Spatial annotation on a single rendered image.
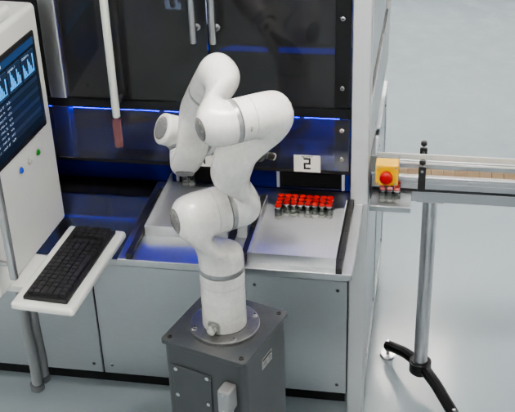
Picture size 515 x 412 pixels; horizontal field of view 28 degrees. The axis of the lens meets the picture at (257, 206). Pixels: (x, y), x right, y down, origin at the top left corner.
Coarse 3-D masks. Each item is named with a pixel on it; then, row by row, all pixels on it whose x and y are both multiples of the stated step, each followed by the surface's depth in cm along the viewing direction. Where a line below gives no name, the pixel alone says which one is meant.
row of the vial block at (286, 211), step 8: (280, 200) 322; (288, 208) 321; (296, 208) 321; (304, 208) 320; (312, 208) 320; (320, 208) 319; (328, 208) 319; (304, 216) 322; (312, 216) 321; (320, 216) 320; (328, 216) 320
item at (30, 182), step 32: (0, 32) 286; (32, 32) 304; (0, 64) 286; (32, 64) 306; (0, 96) 288; (32, 96) 308; (0, 128) 290; (32, 128) 310; (0, 160) 292; (32, 160) 311; (32, 192) 315; (32, 224) 317; (0, 256) 299; (32, 256) 320; (0, 288) 301
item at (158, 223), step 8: (168, 184) 339; (176, 184) 343; (200, 184) 342; (208, 184) 342; (168, 192) 338; (176, 192) 338; (184, 192) 338; (160, 200) 330; (168, 200) 334; (160, 208) 329; (168, 208) 329; (152, 216) 322; (160, 216) 325; (168, 216) 325; (152, 224) 321; (160, 224) 321; (168, 224) 321; (152, 232) 315; (160, 232) 315; (168, 232) 314; (176, 232) 314; (224, 232) 310
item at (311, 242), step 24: (264, 216) 323; (288, 216) 323; (336, 216) 322; (264, 240) 311; (288, 240) 310; (312, 240) 310; (336, 240) 309; (288, 264) 299; (312, 264) 297; (336, 264) 299
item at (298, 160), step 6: (294, 156) 323; (300, 156) 322; (306, 156) 322; (312, 156) 322; (318, 156) 321; (294, 162) 324; (300, 162) 323; (306, 162) 323; (312, 162) 323; (318, 162) 322; (294, 168) 325; (300, 168) 325; (312, 168) 324; (318, 168) 323
